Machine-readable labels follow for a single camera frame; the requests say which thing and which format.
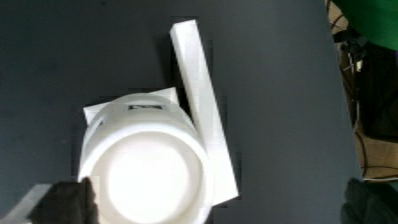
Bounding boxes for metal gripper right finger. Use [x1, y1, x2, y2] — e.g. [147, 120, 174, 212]
[341, 179, 398, 224]

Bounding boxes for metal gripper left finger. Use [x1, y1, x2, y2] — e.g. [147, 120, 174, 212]
[0, 178, 99, 224]

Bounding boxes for white lamp shade cone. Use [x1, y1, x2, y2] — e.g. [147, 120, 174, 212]
[78, 93, 213, 224]

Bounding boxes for white lamp base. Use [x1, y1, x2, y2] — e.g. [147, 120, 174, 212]
[83, 88, 179, 122]

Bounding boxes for white right fence block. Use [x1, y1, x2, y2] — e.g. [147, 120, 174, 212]
[170, 20, 238, 205]

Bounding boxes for black floor cables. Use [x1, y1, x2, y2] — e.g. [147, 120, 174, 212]
[325, 0, 398, 183]

